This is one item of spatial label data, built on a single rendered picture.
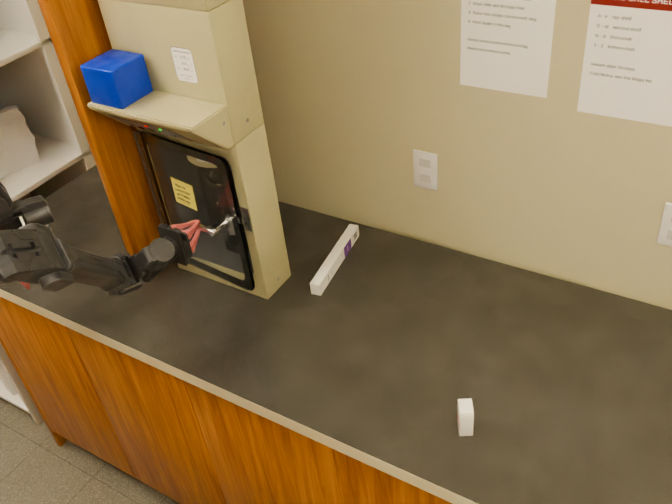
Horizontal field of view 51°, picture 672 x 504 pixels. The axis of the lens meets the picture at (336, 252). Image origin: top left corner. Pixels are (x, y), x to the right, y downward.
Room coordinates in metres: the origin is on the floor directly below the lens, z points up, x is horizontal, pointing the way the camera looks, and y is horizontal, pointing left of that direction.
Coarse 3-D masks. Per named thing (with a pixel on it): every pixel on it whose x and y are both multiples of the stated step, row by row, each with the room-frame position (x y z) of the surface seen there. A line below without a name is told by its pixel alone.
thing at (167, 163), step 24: (144, 144) 1.56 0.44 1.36; (168, 144) 1.49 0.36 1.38; (168, 168) 1.51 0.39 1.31; (192, 168) 1.45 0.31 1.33; (216, 168) 1.39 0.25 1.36; (168, 192) 1.53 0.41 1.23; (216, 192) 1.41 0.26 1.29; (168, 216) 1.55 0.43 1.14; (192, 216) 1.48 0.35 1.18; (216, 216) 1.42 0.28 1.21; (216, 240) 1.44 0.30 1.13; (240, 240) 1.38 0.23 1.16; (192, 264) 1.52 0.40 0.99; (216, 264) 1.45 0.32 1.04; (240, 264) 1.39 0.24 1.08
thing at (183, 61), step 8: (176, 48) 1.46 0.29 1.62; (184, 48) 1.45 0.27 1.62; (176, 56) 1.47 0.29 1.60; (184, 56) 1.45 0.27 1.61; (192, 56) 1.44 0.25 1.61; (176, 64) 1.47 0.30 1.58; (184, 64) 1.46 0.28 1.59; (192, 64) 1.44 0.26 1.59; (176, 72) 1.47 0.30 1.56; (184, 72) 1.46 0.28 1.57; (192, 72) 1.45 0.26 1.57; (184, 80) 1.46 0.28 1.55; (192, 80) 1.45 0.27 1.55
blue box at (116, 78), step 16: (96, 64) 1.48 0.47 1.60; (112, 64) 1.47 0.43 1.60; (128, 64) 1.48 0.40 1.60; (144, 64) 1.51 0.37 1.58; (96, 80) 1.47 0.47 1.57; (112, 80) 1.44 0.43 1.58; (128, 80) 1.47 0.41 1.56; (144, 80) 1.50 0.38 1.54; (96, 96) 1.48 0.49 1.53; (112, 96) 1.45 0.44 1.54; (128, 96) 1.45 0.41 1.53
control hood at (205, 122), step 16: (144, 96) 1.49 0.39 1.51; (160, 96) 1.48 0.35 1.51; (176, 96) 1.47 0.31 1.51; (112, 112) 1.44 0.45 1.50; (128, 112) 1.42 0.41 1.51; (144, 112) 1.41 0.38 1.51; (160, 112) 1.40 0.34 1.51; (176, 112) 1.39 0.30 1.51; (192, 112) 1.38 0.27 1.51; (208, 112) 1.37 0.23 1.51; (224, 112) 1.39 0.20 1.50; (176, 128) 1.34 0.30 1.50; (192, 128) 1.31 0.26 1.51; (208, 128) 1.34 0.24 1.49; (224, 128) 1.38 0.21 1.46; (208, 144) 1.40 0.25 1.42; (224, 144) 1.37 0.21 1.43
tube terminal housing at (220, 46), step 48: (240, 0) 1.48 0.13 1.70; (144, 48) 1.52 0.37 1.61; (192, 48) 1.44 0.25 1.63; (240, 48) 1.46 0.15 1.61; (192, 96) 1.46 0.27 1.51; (240, 96) 1.44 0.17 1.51; (192, 144) 1.48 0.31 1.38; (240, 144) 1.41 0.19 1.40; (240, 192) 1.41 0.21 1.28; (240, 288) 1.45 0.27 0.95
